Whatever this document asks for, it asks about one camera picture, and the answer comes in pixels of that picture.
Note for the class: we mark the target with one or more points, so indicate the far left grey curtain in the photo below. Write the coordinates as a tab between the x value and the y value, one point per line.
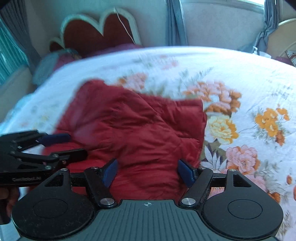
16	46

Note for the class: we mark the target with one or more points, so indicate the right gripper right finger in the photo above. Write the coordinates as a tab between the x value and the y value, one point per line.
197	181

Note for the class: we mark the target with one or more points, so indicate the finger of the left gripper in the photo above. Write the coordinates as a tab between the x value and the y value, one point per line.
65	157
31	139

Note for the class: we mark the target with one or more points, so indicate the blue-grey curtain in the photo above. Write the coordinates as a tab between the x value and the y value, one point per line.
271	21
175	24

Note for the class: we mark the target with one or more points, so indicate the window with white frame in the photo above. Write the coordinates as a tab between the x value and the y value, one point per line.
251	5

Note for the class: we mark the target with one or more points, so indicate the cream round headboard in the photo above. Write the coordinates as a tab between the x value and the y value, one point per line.
283	39

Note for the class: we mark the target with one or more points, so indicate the embroidered white pillow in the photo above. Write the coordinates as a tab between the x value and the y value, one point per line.
291	56

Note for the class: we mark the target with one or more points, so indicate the white floral bed quilt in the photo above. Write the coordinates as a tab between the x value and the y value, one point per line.
249	102

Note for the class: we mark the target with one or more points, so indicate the red quilted down jacket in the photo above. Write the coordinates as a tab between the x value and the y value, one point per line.
147	135

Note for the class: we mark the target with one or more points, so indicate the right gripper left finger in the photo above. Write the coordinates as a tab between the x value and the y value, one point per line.
99	180

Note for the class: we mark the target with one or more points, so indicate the right blue-grey curtain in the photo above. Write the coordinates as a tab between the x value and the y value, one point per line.
271	21

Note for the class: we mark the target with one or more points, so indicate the red heart-shaped headboard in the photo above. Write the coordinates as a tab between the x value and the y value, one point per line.
87	35

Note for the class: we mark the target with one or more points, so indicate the left hand holding gripper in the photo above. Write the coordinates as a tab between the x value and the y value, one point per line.
11	196

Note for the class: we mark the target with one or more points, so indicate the left blue-grey curtain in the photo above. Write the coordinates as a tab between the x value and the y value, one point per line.
175	24

